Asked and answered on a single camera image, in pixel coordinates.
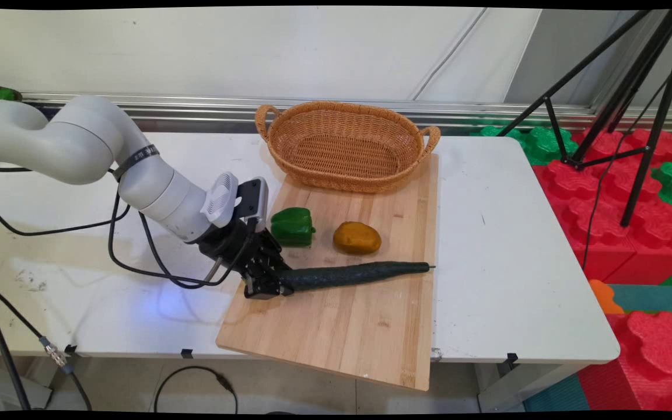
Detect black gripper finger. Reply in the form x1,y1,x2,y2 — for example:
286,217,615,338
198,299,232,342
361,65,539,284
262,248,293,279
244,269,284,300

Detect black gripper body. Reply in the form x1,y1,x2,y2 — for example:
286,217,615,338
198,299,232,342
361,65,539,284
198,220,283,277

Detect long dark green cucumber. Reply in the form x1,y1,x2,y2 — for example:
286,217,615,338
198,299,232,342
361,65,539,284
280,261,435,293

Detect green bell pepper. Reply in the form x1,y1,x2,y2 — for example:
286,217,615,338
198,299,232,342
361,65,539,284
270,207,317,248

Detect yellow-brown potato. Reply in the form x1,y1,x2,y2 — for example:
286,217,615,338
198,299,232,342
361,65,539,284
332,221,382,256

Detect wooden cutting board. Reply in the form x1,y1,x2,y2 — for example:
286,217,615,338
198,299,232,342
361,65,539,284
215,153,439,392

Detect woven wicker basket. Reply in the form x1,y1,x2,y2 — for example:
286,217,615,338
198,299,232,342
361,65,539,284
254,101,442,194

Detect orange foam piece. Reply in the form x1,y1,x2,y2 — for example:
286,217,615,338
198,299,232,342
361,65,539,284
589,279,626,315

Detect large red foam block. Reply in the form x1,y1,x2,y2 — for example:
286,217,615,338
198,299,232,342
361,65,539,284
531,128,672,285

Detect teal foam mat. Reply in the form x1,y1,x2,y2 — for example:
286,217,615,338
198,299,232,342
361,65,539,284
609,283,672,313

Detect black tripod stand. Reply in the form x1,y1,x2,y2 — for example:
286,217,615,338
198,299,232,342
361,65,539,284
496,9,672,228

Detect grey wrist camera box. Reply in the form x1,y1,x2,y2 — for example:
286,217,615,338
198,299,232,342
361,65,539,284
236,177,269,232

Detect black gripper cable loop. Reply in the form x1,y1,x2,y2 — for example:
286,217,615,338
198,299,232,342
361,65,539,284
108,190,256,290

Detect black cable on floor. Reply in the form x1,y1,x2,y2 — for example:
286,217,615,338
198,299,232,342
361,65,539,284
153,366,239,415

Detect black printed arm strap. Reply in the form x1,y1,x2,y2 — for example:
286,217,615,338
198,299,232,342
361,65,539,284
113,145,160,183

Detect aluminium wall rail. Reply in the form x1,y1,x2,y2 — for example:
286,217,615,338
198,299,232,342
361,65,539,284
20,92,672,132

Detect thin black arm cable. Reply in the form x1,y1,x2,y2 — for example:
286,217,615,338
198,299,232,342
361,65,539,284
0,166,132,237

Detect black cable with metal connector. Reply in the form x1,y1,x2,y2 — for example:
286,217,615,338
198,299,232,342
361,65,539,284
0,276,93,412

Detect thick black cable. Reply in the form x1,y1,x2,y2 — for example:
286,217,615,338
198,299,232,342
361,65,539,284
0,290,32,412

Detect white table leg frame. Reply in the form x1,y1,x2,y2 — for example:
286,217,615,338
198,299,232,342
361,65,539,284
475,357,583,412

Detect thin black tripod cable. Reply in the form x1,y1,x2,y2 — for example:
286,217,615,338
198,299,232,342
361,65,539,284
581,76,670,272

